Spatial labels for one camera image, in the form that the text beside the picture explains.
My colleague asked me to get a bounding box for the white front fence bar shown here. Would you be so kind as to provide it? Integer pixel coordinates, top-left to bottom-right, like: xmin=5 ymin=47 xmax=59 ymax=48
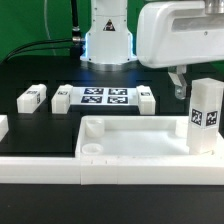
xmin=0 ymin=156 xmax=224 ymax=185

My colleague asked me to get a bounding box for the white fence bar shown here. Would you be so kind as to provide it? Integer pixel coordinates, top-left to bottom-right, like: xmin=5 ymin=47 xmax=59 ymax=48
xmin=0 ymin=115 xmax=9 ymax=141
xmin=0 ymin=156 xmax=224 ymax=185

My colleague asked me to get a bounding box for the fiducial marker sheet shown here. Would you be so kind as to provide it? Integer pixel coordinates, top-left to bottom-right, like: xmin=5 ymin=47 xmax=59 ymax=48
xmin=71 ymin=87 xmax=137 ymax=106

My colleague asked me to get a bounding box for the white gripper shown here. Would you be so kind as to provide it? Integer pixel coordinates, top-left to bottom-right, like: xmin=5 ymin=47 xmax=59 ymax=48
xmin=136 ymin=0 xmax=224 ymax=100

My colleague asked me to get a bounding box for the black cable bundle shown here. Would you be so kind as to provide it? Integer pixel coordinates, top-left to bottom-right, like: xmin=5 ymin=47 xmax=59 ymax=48
xmin=2 ymin=37 xmax=84 ymax=64

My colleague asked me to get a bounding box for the white left fence bar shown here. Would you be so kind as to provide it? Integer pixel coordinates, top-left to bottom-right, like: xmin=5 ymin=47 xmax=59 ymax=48
xmin=0 ymin=115 xmax=9 ymax=141

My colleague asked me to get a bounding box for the white desk top tray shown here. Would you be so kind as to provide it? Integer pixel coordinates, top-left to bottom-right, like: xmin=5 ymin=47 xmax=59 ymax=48
xmin=75 ymin=115 xmax=224 ymax=159

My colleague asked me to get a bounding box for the black cable connector post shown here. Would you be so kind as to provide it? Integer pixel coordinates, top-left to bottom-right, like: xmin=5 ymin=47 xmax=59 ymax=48
xmin=70 ymin=0 xmax=83 ymax=60

